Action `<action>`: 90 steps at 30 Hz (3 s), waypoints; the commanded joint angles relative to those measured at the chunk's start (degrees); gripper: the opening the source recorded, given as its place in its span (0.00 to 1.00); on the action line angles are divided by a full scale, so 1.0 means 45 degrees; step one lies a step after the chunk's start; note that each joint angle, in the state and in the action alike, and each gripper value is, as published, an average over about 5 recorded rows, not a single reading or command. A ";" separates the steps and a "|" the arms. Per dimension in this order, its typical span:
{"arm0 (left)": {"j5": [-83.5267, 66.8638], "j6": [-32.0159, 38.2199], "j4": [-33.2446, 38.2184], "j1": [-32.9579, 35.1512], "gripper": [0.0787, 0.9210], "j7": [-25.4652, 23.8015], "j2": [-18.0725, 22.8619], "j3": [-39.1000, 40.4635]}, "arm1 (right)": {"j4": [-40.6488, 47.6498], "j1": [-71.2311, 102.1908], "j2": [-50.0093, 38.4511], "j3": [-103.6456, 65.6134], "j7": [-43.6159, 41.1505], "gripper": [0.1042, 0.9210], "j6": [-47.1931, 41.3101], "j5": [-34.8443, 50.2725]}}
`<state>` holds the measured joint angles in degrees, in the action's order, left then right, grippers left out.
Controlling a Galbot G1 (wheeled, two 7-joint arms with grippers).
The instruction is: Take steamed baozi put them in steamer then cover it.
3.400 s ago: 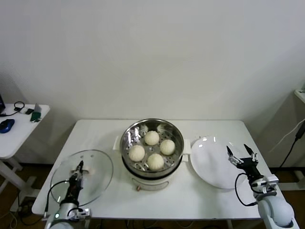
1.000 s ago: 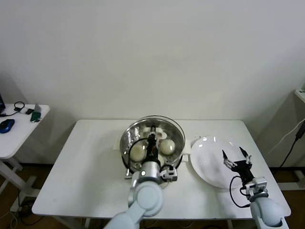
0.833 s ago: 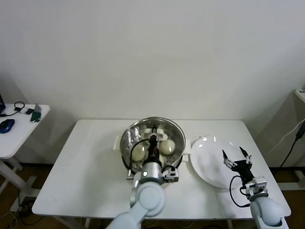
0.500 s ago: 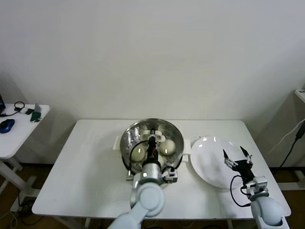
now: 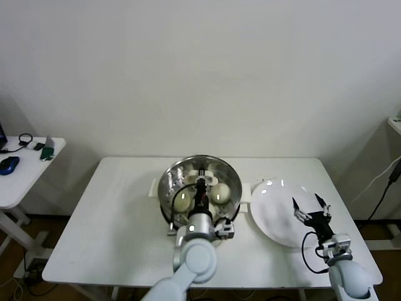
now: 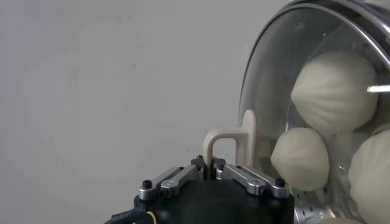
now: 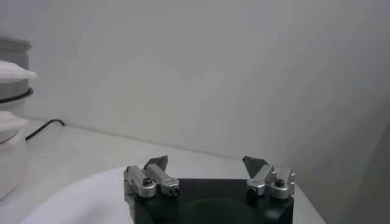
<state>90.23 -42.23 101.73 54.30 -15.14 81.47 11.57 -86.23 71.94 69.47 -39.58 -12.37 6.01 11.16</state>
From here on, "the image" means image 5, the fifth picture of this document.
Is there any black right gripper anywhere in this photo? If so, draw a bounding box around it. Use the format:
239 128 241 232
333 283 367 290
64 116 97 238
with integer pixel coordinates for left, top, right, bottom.
291 193 336 241

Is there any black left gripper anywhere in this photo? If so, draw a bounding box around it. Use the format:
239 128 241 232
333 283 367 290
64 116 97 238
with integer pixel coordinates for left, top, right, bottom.
193 169 211 216

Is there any round glass pot lid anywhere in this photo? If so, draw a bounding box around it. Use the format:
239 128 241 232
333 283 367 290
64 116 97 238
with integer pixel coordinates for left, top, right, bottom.
157 155 242 226

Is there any perforated steel steamer basket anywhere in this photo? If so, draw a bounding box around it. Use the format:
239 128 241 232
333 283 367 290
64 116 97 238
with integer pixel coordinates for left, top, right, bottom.
157 155 242 227

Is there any large white plate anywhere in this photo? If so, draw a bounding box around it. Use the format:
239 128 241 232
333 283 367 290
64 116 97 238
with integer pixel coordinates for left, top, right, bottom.
249 178 328 250

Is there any white floor stand foot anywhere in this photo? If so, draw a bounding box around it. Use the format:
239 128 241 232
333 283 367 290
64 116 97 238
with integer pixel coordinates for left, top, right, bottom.
365 224 401 251

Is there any white shelf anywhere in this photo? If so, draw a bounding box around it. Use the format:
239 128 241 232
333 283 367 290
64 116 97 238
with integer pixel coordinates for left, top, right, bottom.
385 116 401 139

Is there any green circuit board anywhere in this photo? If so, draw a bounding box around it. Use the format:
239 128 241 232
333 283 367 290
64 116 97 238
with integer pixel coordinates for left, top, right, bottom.
39 145 55 162

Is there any white side table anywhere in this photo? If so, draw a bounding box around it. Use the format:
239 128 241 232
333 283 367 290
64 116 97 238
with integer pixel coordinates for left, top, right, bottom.
0 135 67 278

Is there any blue computer mouse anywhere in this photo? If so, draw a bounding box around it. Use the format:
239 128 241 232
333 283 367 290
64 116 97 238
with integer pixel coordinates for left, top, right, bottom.
0 156 20 176

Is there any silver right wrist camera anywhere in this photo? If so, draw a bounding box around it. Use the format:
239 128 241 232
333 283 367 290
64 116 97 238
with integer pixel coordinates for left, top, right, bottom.
316 233 352 261

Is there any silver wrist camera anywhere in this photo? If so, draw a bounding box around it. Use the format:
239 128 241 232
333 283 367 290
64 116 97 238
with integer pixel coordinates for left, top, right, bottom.
214 221 236 240
316 233 352 261

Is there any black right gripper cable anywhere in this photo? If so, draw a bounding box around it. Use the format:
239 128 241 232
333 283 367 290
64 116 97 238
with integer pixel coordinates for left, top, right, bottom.
301 231 330 275

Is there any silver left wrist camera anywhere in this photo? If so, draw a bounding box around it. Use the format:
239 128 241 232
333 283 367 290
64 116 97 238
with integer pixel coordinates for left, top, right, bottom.
214 221 236 240

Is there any white wall cable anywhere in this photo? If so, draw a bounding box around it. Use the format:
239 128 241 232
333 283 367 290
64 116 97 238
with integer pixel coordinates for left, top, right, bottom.
349 155 401 204

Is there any black power cable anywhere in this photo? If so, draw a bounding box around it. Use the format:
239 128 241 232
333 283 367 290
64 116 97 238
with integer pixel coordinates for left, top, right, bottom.
365 162 401 222

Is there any floor cable bundle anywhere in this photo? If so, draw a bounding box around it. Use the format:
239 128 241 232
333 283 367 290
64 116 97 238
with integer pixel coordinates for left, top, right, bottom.
0 263 57 301

